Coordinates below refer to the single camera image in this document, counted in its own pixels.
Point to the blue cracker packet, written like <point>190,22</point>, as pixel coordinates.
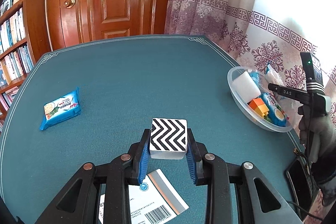
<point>60,111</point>
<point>274,108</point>

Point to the orange yellow toy block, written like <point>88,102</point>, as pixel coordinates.
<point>258,106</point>

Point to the white foam block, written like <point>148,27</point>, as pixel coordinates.
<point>246,86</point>

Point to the clear plastic bowl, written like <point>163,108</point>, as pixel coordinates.
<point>234,91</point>

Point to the wooden bookshelf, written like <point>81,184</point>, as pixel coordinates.
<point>36,22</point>

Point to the person's right hand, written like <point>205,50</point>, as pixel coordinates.
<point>321,134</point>

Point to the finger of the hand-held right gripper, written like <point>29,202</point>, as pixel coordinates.
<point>287,91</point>

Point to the white barcode card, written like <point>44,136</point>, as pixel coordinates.
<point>157,200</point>

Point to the person's right forearm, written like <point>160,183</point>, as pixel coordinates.
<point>325,182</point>

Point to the patterned purple curtain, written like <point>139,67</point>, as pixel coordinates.
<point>210,3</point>

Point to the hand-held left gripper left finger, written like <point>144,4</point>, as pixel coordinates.
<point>143,161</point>

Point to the rows of books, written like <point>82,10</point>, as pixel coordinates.
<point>13,35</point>

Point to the white blue snack bag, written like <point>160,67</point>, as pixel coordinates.
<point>273,78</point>

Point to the blue towel pack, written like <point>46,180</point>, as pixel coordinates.
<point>255,78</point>

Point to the black white zigzag block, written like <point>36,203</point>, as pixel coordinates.
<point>168,134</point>

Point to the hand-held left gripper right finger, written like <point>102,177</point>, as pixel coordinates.
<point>191,166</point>

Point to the brass door knob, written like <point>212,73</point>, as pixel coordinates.
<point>68,2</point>

